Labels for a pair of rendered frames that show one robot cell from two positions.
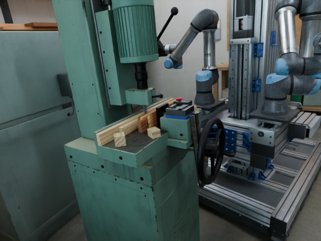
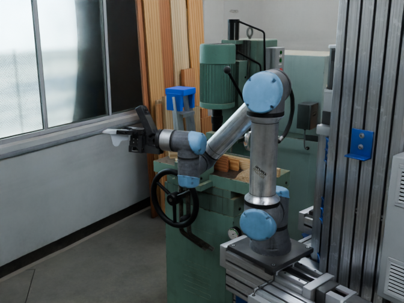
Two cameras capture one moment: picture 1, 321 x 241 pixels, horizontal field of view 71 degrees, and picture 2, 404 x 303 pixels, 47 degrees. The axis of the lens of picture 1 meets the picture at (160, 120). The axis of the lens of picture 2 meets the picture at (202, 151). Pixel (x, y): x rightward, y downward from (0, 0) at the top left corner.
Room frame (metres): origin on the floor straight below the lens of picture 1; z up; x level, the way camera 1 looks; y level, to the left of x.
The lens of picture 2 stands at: (1.10, -2.24, 1.61)
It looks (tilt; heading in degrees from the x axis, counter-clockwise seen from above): 16 degrees down; 93
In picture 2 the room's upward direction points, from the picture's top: straight up
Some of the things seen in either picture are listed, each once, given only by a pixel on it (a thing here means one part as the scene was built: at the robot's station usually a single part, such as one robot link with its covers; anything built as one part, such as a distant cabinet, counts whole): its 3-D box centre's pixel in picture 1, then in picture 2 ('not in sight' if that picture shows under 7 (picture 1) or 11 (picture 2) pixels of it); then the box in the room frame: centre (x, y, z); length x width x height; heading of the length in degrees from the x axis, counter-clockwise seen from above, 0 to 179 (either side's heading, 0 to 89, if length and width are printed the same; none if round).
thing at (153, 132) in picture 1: (154, 132); not in sight; (0.87, 0.03, 0.92); 0.05 x 0.04 x 0.03; 27
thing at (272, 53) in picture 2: not in sight; (275, 62); (1.35, 0.25, 1.40); 0.10 x 0.06 x 0.16; 56
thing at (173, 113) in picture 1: (181, 108); not in sight; (0.96, -0.10, 0.99); 0.13 x 0.11 x 0.06; 146
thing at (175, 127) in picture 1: (181, 123); (194, 169); (0.95, -0.09, 0.92); 0.15 x 0.13 x 0.09; 146
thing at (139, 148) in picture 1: (165, 130); (204, 174); (1.00, -0.02, 0.87); 0.61 x 0.30 x 0.06; 146
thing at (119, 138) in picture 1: (119, 139); (173, 153); (0.82, 0.17, 0.92); 0.05 x 0.04 x 0.04; 13
